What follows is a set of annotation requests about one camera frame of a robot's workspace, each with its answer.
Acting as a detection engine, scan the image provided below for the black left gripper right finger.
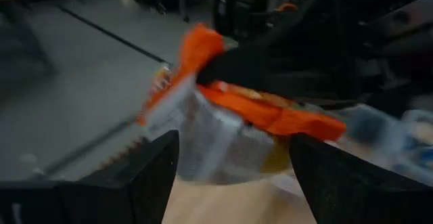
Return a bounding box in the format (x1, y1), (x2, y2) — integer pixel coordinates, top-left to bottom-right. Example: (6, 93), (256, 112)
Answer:
(290, 133), (433, 224)

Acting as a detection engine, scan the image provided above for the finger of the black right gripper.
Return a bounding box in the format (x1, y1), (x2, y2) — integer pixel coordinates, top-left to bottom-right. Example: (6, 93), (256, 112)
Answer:
(196, 44), (282, 93)

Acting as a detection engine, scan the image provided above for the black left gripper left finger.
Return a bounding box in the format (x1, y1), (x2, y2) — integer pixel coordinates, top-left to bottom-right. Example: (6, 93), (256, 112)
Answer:
(59, 130), (181, 224)

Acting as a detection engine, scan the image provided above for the clear plastic bin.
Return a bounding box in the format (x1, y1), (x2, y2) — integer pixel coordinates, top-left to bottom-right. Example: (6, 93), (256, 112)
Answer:
(333, 104), (433, 187)

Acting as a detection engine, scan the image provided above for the orange Maruchan ramen pack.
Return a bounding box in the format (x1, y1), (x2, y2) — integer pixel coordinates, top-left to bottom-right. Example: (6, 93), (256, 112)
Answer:
(137, 22), (348, 184)

